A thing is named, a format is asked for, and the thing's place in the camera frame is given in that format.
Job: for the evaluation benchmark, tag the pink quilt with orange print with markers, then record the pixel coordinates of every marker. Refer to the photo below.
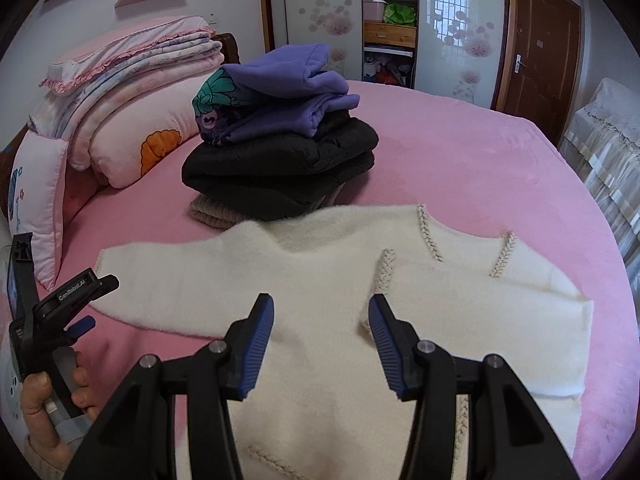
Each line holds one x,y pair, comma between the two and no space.
120,145

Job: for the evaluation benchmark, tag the purple folded hoodie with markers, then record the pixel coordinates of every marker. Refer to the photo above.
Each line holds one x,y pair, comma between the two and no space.
295,80

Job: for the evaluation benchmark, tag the pink storage box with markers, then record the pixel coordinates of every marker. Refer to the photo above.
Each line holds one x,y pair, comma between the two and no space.
373,10

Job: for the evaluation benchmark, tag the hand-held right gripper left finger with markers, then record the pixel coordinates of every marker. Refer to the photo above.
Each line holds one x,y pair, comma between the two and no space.
257,345

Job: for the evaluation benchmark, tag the lace covered furniture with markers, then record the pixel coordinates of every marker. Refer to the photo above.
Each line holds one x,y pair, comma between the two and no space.
605,150

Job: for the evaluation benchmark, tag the stack of pink quilts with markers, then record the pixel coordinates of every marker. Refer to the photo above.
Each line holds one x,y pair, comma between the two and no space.
125,80

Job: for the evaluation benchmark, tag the beige folded knit garment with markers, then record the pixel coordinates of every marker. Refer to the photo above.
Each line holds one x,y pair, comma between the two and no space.
210,212

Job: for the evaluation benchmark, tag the person's left forearm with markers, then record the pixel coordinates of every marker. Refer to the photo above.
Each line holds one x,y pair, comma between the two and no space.
45,460

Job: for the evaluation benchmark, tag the pink ruffled folded quilt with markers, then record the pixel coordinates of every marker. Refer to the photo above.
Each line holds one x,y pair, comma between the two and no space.
130,40

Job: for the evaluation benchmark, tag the person's left hand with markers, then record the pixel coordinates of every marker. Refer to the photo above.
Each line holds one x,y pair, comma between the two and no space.
36,400

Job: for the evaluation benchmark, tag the black folded puffer jacket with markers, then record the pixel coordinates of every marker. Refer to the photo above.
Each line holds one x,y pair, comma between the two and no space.
280,160

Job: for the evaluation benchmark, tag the pink padded headboard cushion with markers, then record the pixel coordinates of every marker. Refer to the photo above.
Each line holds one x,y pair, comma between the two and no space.
37,195

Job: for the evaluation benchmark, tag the pink bed sheet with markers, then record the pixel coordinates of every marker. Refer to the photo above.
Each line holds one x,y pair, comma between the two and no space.
475,160

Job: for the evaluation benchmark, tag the white fuzzy sweater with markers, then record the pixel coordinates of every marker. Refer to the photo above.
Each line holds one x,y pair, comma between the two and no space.
310,270

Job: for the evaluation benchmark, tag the green bag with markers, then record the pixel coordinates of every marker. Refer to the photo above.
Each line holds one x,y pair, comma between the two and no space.
400,14

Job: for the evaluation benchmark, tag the brown wooden door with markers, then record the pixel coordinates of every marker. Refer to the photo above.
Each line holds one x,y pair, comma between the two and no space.
542,50

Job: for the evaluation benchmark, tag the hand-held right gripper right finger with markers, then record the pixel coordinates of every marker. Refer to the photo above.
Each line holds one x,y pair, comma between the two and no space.
382,345

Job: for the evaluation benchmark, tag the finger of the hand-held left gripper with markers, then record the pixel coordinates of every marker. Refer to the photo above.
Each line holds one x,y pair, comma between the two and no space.
82,326

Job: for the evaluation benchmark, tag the wardrobe with floral doors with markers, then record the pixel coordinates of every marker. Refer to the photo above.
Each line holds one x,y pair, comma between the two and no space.
450,35

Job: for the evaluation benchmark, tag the wooden wardrobe drawer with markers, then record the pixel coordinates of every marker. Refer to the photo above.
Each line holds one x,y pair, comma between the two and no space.
389,35

